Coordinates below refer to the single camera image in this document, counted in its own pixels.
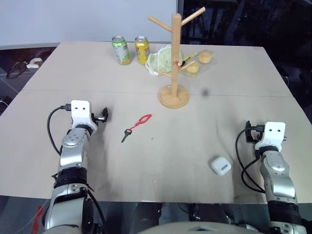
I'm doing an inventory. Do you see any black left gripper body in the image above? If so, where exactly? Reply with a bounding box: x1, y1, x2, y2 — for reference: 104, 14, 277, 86
91, 113, 106, 123

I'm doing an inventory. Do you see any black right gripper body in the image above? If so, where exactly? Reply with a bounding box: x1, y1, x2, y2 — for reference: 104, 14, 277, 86
245, 126, 263, 143

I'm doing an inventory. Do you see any white earbuds case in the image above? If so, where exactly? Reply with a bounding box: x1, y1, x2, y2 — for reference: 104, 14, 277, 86
210, 156, 232, 176

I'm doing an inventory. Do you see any green drink can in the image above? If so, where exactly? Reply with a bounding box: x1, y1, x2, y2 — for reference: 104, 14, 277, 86
111, 35, 133, 66

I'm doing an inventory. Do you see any yellow drink can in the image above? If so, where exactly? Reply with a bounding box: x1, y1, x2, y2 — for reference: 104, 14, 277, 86
134, 36, 151, 66

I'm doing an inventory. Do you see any clear plastic bread package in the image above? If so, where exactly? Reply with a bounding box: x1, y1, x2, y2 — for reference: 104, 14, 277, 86
178, 49, 217, 78

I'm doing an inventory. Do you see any cabbage in white foam net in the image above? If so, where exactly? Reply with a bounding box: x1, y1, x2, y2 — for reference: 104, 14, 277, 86
145, 44, 185, 78

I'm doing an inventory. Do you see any round yellow bread bun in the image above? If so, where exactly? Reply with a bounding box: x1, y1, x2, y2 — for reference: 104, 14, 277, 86
185, 60, 200, 74
197, 49, 212, 63

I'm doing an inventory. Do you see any wooden peg tree stand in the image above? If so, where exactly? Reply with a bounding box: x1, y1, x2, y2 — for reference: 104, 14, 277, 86
148, 6, 206, 109

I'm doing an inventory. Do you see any white power strip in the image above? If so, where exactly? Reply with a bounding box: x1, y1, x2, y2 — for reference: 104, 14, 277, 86
26, 57, 43, 69

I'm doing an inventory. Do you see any dark rounded shape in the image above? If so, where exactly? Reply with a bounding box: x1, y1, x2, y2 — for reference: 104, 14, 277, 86
132, 202, 163, 230
192, 203, 230, 225

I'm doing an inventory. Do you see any yellow and black pen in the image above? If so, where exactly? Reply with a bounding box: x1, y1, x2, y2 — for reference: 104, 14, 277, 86
182, 52, 198, 62

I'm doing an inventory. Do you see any grey robot torso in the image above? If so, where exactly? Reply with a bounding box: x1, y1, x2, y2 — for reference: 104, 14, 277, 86
136, 220, 257, 234

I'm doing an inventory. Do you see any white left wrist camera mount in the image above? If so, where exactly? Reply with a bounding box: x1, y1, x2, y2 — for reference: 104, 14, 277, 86
70, 99, 99, 130

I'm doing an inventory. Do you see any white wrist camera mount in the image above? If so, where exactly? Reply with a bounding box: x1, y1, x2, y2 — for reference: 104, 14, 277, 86
70, 99, 99, 130
254, 121, 287, 150

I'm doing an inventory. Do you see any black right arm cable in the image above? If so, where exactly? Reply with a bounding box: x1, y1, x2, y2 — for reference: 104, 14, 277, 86
234, 125, 267, 195

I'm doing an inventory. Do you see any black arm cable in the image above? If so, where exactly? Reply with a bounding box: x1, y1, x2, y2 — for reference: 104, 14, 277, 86
46, 104, 72, 156
234, 125, 267, 195

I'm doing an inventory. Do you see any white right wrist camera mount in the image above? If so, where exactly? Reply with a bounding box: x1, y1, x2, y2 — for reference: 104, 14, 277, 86
254, 121, 287, 150

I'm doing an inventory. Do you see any black key with red strap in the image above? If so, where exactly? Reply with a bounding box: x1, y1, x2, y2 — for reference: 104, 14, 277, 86
120, 113, 153, 143

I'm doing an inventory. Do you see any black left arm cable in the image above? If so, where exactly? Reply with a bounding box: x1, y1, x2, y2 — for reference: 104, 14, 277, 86
46, 104, 72, 156

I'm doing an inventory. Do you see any black floor cable bundle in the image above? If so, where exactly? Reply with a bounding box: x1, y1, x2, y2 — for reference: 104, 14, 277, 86
5, 61, 28, 79

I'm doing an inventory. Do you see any red strap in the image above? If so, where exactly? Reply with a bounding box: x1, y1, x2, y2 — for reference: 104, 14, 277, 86
32, 205, 44, 232

